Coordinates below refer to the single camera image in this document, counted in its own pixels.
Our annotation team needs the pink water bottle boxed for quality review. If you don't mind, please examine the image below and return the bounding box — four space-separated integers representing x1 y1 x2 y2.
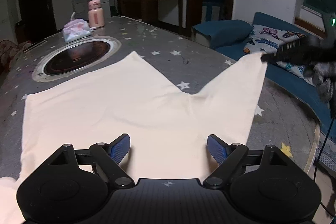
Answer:
88 0 105 28

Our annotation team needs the pink children's play tent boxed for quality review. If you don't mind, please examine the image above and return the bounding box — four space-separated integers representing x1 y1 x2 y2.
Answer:
0 40 32 72

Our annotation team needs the blue sofa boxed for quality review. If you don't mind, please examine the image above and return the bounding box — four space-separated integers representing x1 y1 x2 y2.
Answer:
192 12 336 125

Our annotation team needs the dark wooden door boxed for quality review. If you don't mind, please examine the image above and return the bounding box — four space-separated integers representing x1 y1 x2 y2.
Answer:
17 0 57 37

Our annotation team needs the round black induction cooktop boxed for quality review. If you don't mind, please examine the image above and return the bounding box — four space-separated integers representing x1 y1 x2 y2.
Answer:
32 36 122 83

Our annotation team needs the butterfly print pillow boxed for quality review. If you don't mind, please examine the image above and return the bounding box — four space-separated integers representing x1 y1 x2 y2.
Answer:
243 25 318 86

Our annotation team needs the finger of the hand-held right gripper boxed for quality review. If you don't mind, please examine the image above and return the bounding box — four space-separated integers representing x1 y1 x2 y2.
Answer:
261 39 311 65

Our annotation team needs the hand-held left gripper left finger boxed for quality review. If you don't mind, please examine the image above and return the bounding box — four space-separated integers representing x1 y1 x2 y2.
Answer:
49 133 135 187

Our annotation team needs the small blue table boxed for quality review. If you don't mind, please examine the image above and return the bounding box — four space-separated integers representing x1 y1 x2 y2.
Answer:
202 0 226 22

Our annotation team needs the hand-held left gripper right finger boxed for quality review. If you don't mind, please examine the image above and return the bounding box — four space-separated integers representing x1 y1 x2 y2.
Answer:
203 134 288 188

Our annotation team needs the grey star tablecloth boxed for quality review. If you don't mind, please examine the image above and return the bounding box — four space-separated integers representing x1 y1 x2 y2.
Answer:
0 15 321 180

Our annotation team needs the cream white garment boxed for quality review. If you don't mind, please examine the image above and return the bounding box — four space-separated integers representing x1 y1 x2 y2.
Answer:
0 51 268 224

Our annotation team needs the grey patterned seat cover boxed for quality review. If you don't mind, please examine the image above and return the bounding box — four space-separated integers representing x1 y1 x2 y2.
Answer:
316 144 336 169

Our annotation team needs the black cable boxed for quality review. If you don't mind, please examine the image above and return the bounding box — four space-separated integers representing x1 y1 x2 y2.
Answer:
312 109 336 216

